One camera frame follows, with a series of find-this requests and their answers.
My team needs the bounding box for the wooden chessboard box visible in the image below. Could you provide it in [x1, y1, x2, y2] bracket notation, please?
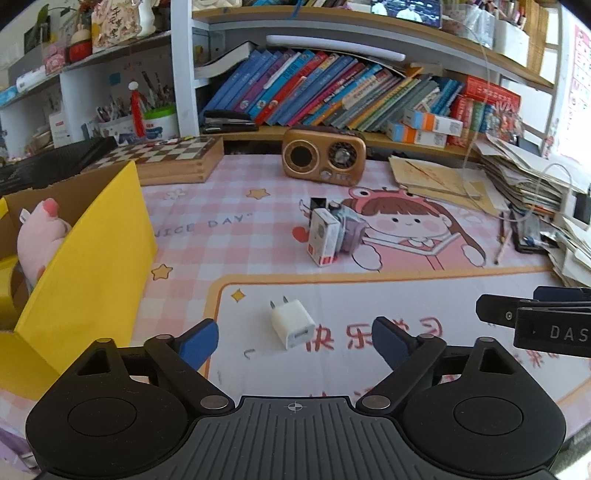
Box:
[82, 136, 225, 186]

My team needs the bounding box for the pile of papers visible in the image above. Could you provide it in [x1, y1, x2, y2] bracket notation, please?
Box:
[471, 136, 591, 289]

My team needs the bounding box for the yellow cardboard box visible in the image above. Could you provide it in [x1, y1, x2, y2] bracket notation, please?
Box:
[0, 161, 158, 402]

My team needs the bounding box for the pink plush pig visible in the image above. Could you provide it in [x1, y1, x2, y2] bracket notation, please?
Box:
[17, 198, 74, 282]

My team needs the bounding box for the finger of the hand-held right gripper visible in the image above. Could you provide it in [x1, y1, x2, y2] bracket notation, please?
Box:
[533, 286, 591, 304]
[475, 294, 519, 329]

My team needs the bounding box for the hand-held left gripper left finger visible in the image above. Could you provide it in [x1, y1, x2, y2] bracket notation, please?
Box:
[76, 318, 234, 411]

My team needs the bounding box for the white jar green lid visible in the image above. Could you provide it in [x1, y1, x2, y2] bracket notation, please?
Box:
[141, 105, 178, 139]

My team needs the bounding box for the white charger plug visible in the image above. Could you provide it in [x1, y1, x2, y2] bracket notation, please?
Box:
[269, 298, 316, 352]

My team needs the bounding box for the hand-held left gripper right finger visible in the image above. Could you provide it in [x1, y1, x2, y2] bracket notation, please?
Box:
[358, 316, 515, 411]

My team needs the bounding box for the white box red label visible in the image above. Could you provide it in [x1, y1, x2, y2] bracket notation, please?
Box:
[48, 111, 75, 146]

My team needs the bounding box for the yellow tape roll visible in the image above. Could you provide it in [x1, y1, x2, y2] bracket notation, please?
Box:
[0, 256, 21, 310]

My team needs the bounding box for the red tassel ornament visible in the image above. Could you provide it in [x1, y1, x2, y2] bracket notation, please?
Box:
[128, 80, 146, 138]

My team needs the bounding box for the white pen holder with pens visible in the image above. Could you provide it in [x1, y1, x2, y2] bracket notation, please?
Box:
[95, 104, 137, 139]

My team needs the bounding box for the pink checked desktop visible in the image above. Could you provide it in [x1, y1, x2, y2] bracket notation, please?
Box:
[0, 150, 591, 467]

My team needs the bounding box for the flat white box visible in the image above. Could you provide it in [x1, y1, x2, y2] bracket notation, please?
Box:
[16, 65, 49, 90]

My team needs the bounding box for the black stapler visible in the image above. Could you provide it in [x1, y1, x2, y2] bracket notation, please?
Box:
[203, 110, 259, 134]

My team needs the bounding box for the orange white carton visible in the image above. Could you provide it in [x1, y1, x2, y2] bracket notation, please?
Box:
[404, 110, 464, 134]
[387, 121, 448, 148]

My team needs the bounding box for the white wooden bookshelf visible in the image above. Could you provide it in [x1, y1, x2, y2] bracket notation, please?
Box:
[171, 0, 561, 155]

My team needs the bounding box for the red round doll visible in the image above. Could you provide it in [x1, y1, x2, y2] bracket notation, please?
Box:
[68, 30, 93, 64]

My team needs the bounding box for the black electronic keyboard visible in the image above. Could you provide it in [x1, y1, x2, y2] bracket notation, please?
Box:
[0, 137, 118, 197]

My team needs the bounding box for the wooden retro radio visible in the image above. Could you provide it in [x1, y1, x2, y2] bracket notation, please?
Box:
[282, 128, 368, 186]

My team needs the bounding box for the leaning row of colourful books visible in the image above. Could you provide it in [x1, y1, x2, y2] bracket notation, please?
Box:
[194, 41, 525, 148]

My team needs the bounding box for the white cubby shelf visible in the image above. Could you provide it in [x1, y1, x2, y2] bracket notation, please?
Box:
[0, 28, 195, 153]

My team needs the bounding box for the phone with lit screen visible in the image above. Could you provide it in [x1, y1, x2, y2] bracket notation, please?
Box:
[369, 0, 441, 24]

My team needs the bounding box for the white desk organiser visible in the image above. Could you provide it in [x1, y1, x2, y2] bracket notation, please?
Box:
[443, 0, 532, 68]

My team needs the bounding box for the pink house ornament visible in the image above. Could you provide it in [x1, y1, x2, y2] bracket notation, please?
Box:
[90, 0, 143, 48]

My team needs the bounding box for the small white red carton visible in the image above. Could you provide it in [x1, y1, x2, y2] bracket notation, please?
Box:
[307, 208, 343, 267]

